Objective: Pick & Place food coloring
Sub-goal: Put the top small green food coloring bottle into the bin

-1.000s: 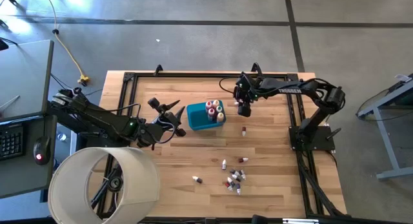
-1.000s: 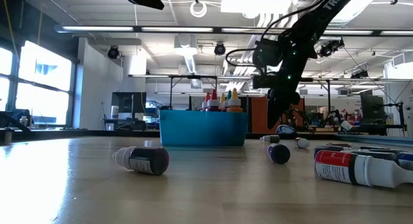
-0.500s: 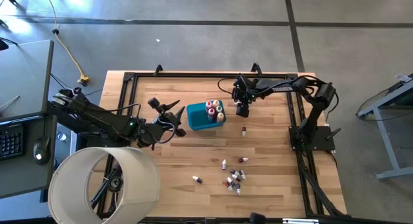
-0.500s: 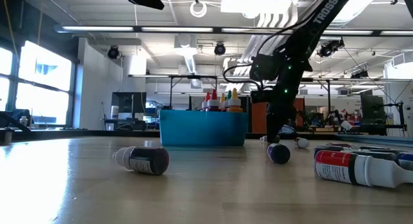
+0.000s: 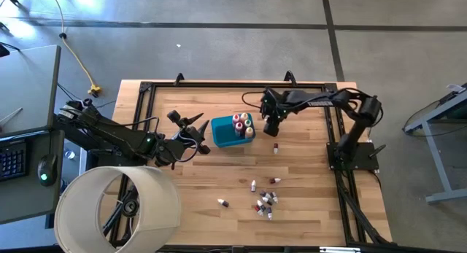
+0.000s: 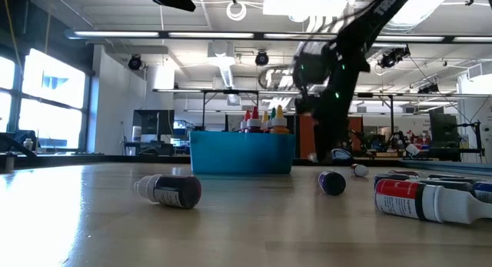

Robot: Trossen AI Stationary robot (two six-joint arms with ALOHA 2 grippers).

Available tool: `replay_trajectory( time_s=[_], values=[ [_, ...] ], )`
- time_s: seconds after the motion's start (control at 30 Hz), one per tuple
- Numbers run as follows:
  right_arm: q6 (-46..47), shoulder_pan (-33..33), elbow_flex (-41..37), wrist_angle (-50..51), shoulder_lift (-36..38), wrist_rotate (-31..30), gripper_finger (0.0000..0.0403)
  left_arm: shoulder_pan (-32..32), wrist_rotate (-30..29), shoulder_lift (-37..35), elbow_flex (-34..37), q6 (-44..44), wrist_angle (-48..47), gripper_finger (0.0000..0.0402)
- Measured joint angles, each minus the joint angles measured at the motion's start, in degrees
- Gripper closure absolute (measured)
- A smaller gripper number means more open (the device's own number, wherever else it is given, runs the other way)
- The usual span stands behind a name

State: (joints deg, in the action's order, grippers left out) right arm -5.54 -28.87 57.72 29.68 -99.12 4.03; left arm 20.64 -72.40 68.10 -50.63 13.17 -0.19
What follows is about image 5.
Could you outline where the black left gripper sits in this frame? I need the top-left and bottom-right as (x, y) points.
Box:
(155, 109), (212, 168)

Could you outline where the blue plastic bin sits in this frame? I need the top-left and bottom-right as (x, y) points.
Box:
(210, 114), (256, 149)

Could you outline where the cream drum lampshade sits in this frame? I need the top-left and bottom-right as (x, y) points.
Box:
(53, 166), (182, 253)

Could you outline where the black lamp socket stand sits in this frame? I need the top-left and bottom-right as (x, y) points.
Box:
(101, 174), (142, 243)

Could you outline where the black computer mouse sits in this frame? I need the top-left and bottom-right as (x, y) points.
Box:
(37, 154), (58, 187)

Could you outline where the grey metal side table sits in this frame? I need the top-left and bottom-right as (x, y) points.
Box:
(403, 82), (467, 205)

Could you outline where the grey desk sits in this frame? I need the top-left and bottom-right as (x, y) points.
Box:
(0, 44), (66, 225)

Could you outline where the black keyboard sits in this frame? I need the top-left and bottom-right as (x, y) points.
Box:
(0, 139), (29, 183)

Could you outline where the black aluminium table frame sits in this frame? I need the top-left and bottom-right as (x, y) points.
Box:
(107, 80), (393, 246)

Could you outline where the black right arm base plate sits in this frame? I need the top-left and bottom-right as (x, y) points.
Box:
(326, 140), (387, 172)

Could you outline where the black cable bundle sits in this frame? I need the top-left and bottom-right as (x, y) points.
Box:
(335, 168), (387, 245)

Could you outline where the yellow extension cable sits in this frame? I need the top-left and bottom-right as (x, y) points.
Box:
(47, 0), (103, 98)

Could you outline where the silver metal bracket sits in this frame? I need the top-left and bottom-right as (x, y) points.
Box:
(319, 246), (362, 253)

